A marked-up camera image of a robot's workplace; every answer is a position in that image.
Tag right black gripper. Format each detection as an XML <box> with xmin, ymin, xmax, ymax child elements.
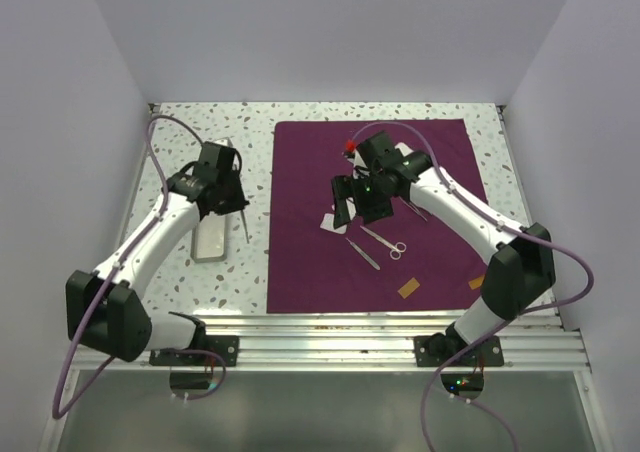
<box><xmin>333</xmin><ymin>171</ymin><xmax>395</xmax><ymax>228</ymax></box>

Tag steel surgical scissors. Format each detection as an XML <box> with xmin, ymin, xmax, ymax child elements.
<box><xmin>360</xmin><ymin>225</ymin><xmax>407</xmax><ymax>261</ymax></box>

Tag steel scalpel handle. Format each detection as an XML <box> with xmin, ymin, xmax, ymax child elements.
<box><xmin>345</xmin><ymin>237</ymin><xmax>381</xmax><ymax>271</ymax></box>

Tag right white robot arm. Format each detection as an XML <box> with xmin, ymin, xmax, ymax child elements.
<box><xmin>331</xmin><ymin>131</ymin><xmax>556</xmax><ymax>365</ymax></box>

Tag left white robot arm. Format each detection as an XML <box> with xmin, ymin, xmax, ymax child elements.
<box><xmin>65</xmin><ymin>141</ymin><xmax>248</xmax><ymax>365</ymax></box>

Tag metal instrument tray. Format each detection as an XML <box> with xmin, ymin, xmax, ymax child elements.
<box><xmin>191</xmin><ymin>137</ymin><xmax>232</xmax><ymax>263</ymax></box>

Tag purple cloth mat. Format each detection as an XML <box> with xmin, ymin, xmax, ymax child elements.
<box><xmin>266</xmin><ymin>119</ymin><xmax>487</xmax><ymax>314</ymax></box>

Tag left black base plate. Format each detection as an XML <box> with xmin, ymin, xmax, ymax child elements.
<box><xmin>149</xmin><ymin>335</ymin><xmax>240</xmax><ymax>367</ymax></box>

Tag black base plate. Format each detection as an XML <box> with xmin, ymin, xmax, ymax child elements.
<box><xmin>149</xmin><ymin>335</ymin><xmax>240</xmax><ymax>367</ymax></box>
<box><xmin>413</xmin><ymin>333</ymin><xmax>505</xmax><ymax>368</ymax></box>

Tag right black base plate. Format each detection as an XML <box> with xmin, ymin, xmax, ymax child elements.
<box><xmin>413</xmin><ymin>333</ymin><xmax>505</xmax><ymax>368</ymax></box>

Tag aluminium rail frame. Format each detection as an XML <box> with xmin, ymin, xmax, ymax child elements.
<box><xmin>37</xmin><ymin>102</ymin><xmax>609</xmax><ymax>452</ymax></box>

